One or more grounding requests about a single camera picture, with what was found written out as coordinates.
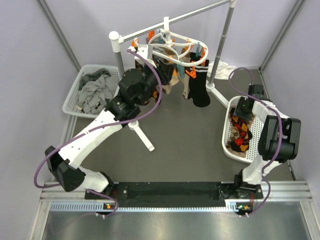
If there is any white cloth on floor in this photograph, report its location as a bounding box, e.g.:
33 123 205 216
207 60 238 80

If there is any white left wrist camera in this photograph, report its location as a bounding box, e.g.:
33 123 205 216
128 44 156 67

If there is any beige brown sock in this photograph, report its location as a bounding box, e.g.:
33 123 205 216
162 73 179 95
177 48 191 100

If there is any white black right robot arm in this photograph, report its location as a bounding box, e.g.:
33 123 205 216
233 84 302 198

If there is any red black argyle sock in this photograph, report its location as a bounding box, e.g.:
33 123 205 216
226 107 253 153
144 85 160 106

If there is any white laundry basket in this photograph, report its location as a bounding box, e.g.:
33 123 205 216
62 64 120 119
221 96 276 164

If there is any white laundry basket right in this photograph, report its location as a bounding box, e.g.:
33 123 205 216
221 96 276 164

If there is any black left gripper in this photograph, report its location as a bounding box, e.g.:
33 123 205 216
136 58 176 107

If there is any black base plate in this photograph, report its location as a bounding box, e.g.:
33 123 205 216
84 181 241 208

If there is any white oval peg hanger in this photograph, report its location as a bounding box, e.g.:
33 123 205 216
147 16 209 67

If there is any grey clothes pile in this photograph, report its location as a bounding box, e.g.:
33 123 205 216
76 68 120 115

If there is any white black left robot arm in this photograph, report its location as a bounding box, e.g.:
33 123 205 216
45 60 175 199

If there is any beige brown sock left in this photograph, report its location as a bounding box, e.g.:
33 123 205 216
162 73 179 95

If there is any white drying rack stand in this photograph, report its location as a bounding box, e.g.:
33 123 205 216
108 0 237 152

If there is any beige brown sock right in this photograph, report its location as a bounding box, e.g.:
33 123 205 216
177 48 191 100

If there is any white laundry basket left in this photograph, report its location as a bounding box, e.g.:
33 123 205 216
62 64 120 119

